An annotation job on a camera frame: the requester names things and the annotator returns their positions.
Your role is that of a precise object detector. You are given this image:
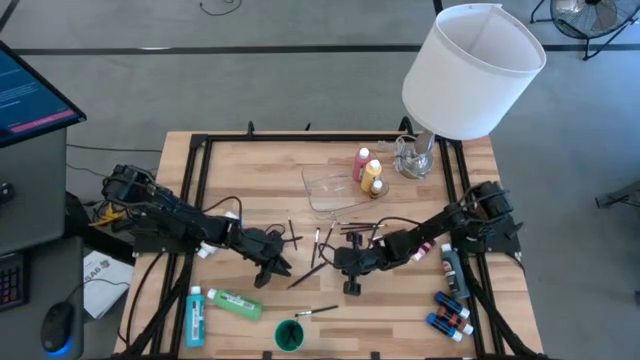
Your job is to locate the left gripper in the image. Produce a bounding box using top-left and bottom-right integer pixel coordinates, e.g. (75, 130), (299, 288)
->
(230, 226), (305, 291)

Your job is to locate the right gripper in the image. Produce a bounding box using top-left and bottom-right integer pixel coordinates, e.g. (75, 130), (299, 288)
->
(333, 230), (387, 298)

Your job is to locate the clear plastic bin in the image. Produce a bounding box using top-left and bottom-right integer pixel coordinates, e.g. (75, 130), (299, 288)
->
(300, 162), (392, 220)

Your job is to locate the large yellow paint bottle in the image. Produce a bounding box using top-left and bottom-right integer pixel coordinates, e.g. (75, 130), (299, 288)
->
(360, 158), (384, 194)

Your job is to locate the red paint bottle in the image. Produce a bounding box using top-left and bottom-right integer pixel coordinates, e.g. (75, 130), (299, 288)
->
(352, 146), (373, 183)

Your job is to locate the green paint bottle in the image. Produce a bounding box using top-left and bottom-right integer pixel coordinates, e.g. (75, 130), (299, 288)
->
(206, 287), (265, 322)

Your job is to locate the white paint bottle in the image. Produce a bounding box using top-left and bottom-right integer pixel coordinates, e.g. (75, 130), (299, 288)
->
(196, 210), (240, 260)

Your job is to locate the small pink paint bottle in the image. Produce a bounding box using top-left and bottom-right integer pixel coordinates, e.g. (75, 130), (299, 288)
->
(410, 242), (437, 263)

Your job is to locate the teal paint bottle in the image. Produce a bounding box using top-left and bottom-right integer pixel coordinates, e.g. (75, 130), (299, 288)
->
(184, 285), (207, 349)

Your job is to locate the small blue paint bottle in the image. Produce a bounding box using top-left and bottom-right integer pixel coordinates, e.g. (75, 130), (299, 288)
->
(433, 290), (472, 320)
(425, 311), (464, 344)

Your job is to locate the small brown paint bottle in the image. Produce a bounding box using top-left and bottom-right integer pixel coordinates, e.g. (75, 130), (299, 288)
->
(436, 305), (475, 337)

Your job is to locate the green plastic cup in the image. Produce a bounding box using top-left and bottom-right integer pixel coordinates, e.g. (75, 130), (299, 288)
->
(273, 319), (306, 353)

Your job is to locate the white paper booklet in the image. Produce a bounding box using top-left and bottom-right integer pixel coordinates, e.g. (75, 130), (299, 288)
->
(82, 248), (135, 320)

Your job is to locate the table lamp white shade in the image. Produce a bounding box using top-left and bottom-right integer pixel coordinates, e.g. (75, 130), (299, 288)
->
(401, 2), (548, 180)

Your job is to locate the black computer mouse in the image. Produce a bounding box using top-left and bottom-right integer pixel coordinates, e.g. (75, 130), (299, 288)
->
(39, 300), (77, 357)

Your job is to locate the grey desk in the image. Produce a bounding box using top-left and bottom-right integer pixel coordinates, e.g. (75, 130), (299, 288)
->
(0, 127), (86, 360)

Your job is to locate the black keyboard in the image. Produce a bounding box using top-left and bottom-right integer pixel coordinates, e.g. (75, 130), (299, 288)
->
(0, 251), (30, 312)

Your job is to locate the black equipment leg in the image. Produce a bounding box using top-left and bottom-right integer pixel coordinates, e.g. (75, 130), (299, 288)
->
(594, 178), (640, 210)

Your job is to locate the computer monitor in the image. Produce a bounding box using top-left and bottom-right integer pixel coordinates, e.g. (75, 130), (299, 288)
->
(0, 39), (88, 150)

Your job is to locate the black floor fan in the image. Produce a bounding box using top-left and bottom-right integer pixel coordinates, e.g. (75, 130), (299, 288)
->
(529, 0), (640, 62)

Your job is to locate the clear bundled lamp cord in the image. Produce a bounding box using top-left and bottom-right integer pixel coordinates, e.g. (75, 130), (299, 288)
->
(383, 133), (419, 174)

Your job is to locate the black aluminium table frame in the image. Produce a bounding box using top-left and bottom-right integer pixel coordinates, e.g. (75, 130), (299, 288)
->
(117, 118), (551, 360)

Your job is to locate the yellow cable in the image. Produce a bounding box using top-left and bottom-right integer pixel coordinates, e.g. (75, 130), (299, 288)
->
(88, 203), (127, 227)

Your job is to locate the black floor cable loop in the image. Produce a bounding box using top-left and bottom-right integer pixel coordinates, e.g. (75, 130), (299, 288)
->
(198, 0), (243, 18)

